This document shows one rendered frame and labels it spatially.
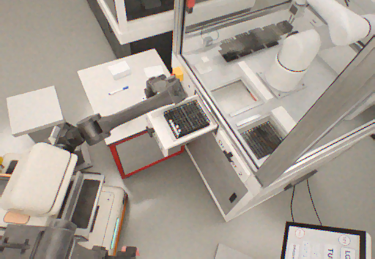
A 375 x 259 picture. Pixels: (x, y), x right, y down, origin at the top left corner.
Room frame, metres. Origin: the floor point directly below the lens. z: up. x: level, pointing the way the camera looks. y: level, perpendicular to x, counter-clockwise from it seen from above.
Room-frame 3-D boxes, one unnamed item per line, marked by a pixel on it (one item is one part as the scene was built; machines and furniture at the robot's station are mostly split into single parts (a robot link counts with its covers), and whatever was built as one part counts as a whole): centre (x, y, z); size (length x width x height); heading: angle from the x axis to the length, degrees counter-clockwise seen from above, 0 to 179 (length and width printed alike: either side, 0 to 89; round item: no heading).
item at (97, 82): (1.06, 0.37, 0.38); 0.62 x 0.58 x 0.76; 34
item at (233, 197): (1.12, -0.53, 0.40); 1.03 x 0.95 x 0.80; 34
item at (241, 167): (0.63, -0.28, 0.87); 0.29 x 0.02 x 0.11; 34
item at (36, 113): (0.81, 0.93, 0.38); 0.30 x 0.30 x 0.76; 31
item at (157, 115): (0.83, -0.02, 0.86); 0.40 x 0.26 x 0.06; 124
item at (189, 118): (0.82, -0.01, 0.87); 0.22 x 0.18 x 0.06; 124
